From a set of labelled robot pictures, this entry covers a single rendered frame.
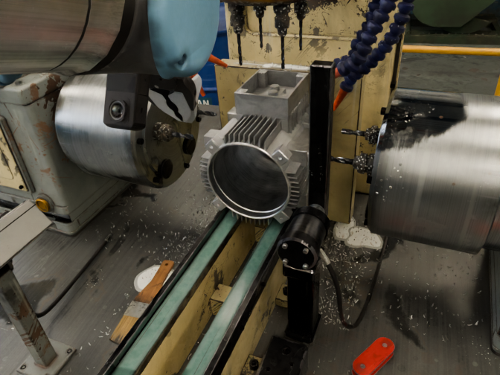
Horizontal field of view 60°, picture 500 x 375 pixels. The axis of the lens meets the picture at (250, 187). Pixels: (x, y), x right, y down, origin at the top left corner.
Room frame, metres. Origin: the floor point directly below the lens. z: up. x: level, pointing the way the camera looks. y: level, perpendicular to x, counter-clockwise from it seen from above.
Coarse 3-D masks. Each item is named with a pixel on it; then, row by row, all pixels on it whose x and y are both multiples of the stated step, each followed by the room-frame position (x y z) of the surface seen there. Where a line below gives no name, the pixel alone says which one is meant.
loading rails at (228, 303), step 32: (224, 224) 0.64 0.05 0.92; (256, 224) 0.72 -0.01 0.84; (288, 224) 0.61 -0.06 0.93; (192, 256) 0.55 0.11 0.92; (224, 256) 0.59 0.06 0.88; (256, 256) 0.55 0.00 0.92; (192, 288) 0.49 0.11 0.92; (224, 288) 0.55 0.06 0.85; (256, 288) 0.47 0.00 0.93; (160, 320) 0.43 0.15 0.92; (192, 320) 0.47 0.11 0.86; (224, 320) 0.42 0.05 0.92; (256, 320) 0.46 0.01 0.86; (128, 352) 0.38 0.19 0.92; (160, 352) 0.39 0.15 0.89; (224, 352) 0.36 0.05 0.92
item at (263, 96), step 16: (256, 80) 0.80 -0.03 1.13; (272, 80) 0.82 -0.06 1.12; (288, 80) 0.80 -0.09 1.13; (304, 80) 0.76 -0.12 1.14; (240, 96) 0.72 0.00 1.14; (256, 96) 0.70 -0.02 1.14; (272, 96) 0.69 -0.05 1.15; (288, 96) 0.69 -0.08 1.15; (304, 96) 0.76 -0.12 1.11; (240, 112) 0.72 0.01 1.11; (256, 112) 0.71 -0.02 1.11; (272, 112) 0.69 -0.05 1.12; (288, 112) 0.68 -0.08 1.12; (304, 112) 0.76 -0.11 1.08; (288, 128) 0.68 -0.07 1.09
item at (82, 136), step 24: (72, 96) 0.80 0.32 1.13; (96, 96) 0.78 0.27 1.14; (72, 120) 0.77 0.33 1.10; (96, 120) 0.75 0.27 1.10; (168, 120) 0.80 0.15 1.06; (72, 144) 0.76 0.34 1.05; (96, 144) 0.73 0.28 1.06; (120, 144) 0.71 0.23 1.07; (144, 144) 0.72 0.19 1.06; (168, 144) 0.79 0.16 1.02; (192, 144) 0.86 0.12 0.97; (96, 168) 0.75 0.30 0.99; (120, 168) 0.72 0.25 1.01; (144, 168) 0.71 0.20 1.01; (168, 168) 0.76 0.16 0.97
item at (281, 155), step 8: (216, 136) 0.67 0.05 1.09; (208, 144) 0.66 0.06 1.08; (216, 144) 0.65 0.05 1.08; (280, 152) 0.60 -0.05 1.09; (288, 152) 0.61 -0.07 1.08; (280, 160) 0.60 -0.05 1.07; (288, 160) 0.60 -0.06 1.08; (216, 200) 0.66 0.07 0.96; (288, 208) 0.61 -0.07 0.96; (280, 216) 0.60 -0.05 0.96; (288, 216) 0.60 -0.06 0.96
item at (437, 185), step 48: (432, 96) 0.60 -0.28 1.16; (480, 96) 0.59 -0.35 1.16; (384, 144) 0.54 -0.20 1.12; (432, 144) 0.52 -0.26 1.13; (480, 144) 0.50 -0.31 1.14; (384, 192) 0.51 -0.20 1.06; (432, 192) 0.48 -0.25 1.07; (480, 192) 0.46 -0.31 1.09; (432, 240) 0.49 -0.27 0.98; (480, 240) 0.45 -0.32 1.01
